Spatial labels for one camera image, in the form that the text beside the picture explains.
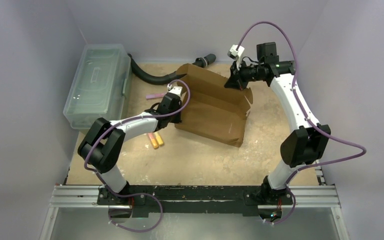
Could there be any brown cardboard box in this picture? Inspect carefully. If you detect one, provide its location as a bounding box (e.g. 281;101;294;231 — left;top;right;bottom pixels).
175;63;253;148

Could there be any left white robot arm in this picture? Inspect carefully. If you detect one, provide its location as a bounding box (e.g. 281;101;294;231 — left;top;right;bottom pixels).
77;91;182;205

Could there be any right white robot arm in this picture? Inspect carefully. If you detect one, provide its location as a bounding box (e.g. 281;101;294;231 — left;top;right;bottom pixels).
224;42;331;205

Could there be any purple marker pen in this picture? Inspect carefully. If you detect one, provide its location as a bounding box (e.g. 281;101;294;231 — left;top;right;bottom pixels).
145;93;165;100

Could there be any orange marker pen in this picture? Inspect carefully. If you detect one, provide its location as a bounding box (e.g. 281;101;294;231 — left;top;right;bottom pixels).
146;132;160;149

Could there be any yellow marker pen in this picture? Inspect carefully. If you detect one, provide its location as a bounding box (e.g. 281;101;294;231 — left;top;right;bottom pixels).
154;132;165;146

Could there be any clear plastic storage bin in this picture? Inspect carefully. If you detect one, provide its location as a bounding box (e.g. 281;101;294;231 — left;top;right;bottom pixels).
63;44;132;131

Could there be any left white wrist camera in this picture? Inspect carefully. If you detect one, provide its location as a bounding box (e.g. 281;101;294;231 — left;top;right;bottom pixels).
167;83;183;97

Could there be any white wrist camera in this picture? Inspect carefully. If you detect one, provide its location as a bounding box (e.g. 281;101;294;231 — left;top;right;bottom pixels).
227;44;245;70
167;83;183;97

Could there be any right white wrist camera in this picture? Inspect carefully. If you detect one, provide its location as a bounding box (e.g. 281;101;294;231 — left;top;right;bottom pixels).
227;44;245;70

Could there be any black corrugated hose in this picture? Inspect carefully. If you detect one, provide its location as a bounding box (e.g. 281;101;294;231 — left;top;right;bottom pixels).
127;53;217;86

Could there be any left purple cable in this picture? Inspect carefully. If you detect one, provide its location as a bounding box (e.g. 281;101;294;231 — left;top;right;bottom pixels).
83;79;191;234

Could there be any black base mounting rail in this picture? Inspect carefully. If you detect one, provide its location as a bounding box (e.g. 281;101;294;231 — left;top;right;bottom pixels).
97;183;294;220

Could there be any aluminium frame extrusion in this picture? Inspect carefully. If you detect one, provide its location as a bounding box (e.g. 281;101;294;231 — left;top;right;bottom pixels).
49;185;99;208

